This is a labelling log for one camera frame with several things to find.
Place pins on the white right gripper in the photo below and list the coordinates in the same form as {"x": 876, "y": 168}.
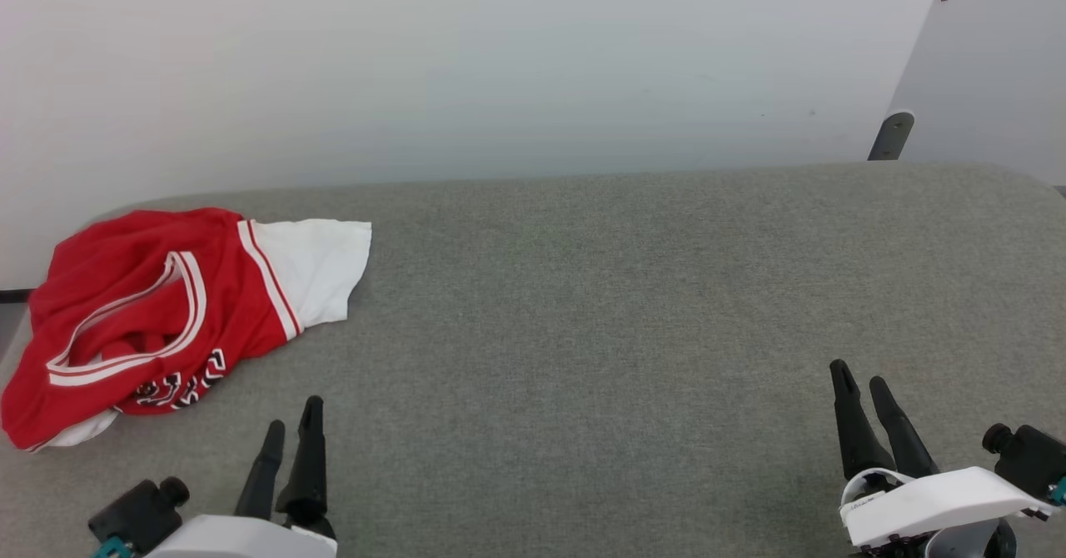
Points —
{"x": 941, "y": 504}

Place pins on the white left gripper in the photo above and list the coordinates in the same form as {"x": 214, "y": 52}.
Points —
{"x": 241, "y": 540}

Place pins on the red and white basketball jersey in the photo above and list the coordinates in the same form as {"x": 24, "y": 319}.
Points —
{"x": 237, "y": 308}

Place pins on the grey partition panel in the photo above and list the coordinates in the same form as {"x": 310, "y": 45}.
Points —
{"x": 991, "y": 67}

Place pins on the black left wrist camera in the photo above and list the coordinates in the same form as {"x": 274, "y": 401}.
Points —
{"x": 137, "y": 512}

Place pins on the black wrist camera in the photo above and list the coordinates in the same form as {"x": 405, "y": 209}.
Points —
{"x": 137, "y": 512}
{"x": 1033, "y": 458}

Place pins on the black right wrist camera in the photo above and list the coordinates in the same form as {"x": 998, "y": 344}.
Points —
{"x": 1033, "y": 458}

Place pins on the grey metal bracket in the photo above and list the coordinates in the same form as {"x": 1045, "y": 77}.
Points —
{"x": 891, "y": 136}

